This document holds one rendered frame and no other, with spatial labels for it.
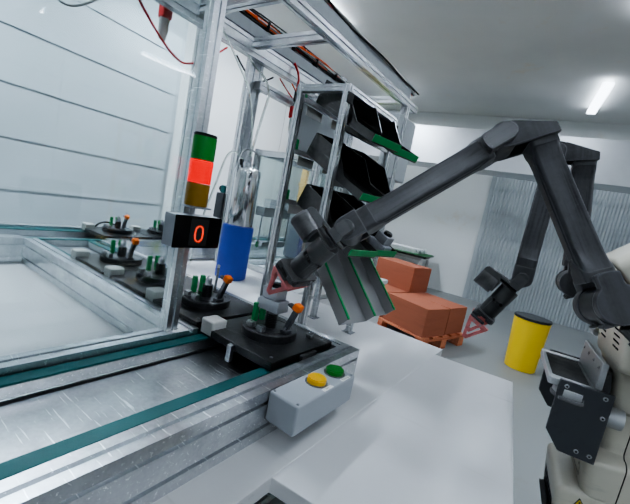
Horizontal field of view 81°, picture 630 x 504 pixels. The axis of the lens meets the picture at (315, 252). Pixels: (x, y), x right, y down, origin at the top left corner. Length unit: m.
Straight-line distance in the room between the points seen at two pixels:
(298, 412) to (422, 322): 3.46
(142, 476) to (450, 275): 7.85
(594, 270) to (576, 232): 0.08
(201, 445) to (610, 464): 0.86
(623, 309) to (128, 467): 0.82
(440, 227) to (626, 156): 3.33
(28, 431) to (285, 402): 0.39
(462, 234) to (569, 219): 7.32
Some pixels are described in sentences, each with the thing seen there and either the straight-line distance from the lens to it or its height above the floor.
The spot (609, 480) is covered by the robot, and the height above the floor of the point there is 0.86.
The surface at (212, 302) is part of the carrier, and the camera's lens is 1.09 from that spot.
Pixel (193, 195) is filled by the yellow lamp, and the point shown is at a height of 1.28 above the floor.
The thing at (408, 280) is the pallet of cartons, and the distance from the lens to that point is 4.73.
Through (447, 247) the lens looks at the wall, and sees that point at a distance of 8.22.
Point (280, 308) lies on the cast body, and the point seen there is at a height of 1.05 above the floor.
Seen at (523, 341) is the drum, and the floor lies 0.32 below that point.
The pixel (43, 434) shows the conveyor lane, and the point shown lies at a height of 0.92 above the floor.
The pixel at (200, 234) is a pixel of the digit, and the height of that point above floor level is 1.20.
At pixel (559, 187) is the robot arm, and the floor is 1.44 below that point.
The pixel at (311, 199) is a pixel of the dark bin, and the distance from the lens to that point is 1.17.
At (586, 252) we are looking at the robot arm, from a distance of 0.88.
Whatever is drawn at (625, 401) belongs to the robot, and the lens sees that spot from 1.10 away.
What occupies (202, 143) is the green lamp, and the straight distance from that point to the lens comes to 0.84.
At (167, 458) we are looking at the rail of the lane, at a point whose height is 0.92.
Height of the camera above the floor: 1.32
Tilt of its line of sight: 8 degrees down
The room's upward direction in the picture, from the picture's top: 11 degrees clockwise
